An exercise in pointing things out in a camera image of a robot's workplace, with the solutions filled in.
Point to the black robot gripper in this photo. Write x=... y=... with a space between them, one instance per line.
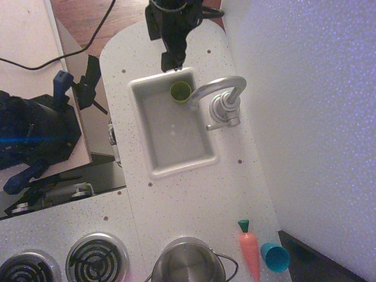
x=171 y=21

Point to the silver toy faucet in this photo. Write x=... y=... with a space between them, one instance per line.
x=224 y=107

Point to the green plastic cup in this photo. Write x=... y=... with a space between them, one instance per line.
x=180 y=91

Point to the grey toy sink basin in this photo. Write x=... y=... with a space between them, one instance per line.
x=173 y=137

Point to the blue clamp upper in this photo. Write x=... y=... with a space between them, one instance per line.
x=61 y=83

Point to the blue clamp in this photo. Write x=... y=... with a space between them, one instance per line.
x=20 y=181
x=61 y=83

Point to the blue clamp lower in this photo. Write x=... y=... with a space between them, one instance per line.
x=20 y=181

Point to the stainless steel pot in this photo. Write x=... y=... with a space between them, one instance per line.
x=191 y=259

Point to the orange toy carrot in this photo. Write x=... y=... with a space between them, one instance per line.
x=249 y=248

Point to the middle stove burner coil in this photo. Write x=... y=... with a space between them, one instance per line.
x=97 y=257

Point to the stove burner coil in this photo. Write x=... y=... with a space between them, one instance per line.
x=31 y=265
x=97 y=257

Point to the teal plastic cup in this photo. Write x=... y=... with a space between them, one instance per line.
x=276 y=257

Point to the left stove burner coil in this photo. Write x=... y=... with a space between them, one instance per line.
x=31 y=265

